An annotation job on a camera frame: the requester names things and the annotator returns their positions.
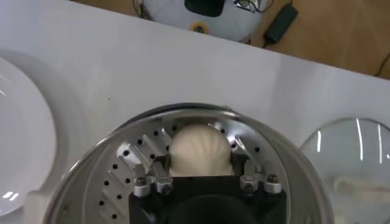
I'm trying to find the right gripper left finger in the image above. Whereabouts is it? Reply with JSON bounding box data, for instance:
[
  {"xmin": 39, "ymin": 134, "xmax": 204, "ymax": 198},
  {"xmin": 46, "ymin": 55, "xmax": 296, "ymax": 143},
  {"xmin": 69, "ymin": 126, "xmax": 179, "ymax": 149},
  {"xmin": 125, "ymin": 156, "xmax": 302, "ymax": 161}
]
[{"xmin": 132, "ymin": 153, "xmax": 174, "ymax": 198}]

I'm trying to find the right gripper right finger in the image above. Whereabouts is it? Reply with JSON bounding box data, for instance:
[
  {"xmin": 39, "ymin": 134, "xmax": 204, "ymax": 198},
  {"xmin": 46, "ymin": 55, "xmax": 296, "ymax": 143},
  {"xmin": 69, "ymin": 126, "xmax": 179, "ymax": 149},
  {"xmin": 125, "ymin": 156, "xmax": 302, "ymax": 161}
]
[{"xmin": 232, "ymin": 154, "xmax": 283, "ymax": 195}]

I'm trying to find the white steamed baozi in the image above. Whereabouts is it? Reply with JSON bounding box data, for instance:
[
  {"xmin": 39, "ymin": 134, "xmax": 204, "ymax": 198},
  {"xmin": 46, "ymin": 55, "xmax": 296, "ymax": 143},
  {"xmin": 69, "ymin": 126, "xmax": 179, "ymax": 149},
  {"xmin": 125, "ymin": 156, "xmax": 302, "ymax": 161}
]
[{"xmin": 168, "ymin": 124, "xmax": 233, "ymax": 177}]

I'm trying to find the glass lid with cream handle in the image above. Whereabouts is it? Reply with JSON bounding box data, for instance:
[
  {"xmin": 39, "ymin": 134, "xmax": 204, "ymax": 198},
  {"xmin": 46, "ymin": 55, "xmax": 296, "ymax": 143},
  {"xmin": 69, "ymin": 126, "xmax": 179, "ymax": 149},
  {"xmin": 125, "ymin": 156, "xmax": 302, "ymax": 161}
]
[{"xmin": 300, "ymin": 117, "xmax": 390, "ymax": 224}]

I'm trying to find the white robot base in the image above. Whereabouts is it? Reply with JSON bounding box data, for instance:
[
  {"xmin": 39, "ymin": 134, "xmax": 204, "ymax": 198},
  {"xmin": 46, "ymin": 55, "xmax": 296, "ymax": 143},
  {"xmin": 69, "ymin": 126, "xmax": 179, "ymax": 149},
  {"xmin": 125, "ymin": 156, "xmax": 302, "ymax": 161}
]
[{"xmin": 141, "ymin": 0, "xmax": 266, "ymax": 42}]

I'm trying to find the stainless steel steamer basket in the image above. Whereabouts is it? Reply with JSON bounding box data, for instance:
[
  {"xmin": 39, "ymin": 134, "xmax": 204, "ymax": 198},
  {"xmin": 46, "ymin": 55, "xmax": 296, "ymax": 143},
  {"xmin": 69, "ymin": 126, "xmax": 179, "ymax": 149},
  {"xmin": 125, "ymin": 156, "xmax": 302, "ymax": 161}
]
[{"xmin": 42, "ymin": 103, "xmax": 336, "ymax": 224}]

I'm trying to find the steel steamer pot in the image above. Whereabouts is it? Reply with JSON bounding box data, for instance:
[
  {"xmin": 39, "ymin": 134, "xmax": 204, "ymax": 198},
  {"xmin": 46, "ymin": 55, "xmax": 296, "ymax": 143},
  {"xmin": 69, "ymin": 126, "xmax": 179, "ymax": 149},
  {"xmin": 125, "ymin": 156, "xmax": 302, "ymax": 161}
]
[{"xmin": 23, "ymin": 102, "xmax": 235, "ymax": 224}]

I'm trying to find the white round plate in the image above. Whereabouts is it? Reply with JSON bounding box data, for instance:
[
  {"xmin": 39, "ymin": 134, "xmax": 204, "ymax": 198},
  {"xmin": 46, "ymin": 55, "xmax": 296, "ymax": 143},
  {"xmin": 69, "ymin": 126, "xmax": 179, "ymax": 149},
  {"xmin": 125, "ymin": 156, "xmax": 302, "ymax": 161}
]
[{"xmin": 0, "ymin": 56, "xmax": 57, "ymax": 217}]

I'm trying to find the black power brick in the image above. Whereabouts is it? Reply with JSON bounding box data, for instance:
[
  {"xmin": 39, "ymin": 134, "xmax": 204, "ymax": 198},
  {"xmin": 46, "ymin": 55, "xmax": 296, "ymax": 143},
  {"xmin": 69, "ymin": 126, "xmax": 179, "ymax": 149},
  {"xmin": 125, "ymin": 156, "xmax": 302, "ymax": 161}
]
[{"xmin": 263, "ymin": 3, "xmax": 299, "ymax": 45}]

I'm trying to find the black floor cable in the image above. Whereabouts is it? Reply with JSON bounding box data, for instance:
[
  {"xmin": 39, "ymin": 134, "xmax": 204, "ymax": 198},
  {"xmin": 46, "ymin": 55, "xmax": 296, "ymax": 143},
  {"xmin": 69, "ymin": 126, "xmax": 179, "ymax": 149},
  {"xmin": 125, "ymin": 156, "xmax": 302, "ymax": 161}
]
[{"xmin": 374, "ymin": 53, "xmax": 390, "ymax": 77}]

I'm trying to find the robot base cable tangle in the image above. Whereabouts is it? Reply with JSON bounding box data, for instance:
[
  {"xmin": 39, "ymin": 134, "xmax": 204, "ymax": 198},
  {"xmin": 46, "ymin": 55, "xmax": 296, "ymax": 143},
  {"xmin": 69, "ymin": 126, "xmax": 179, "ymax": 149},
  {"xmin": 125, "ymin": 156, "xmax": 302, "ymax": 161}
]
[{"xmin": 233, "ymin": 0, "xmax": 274, "ymax": 13}]

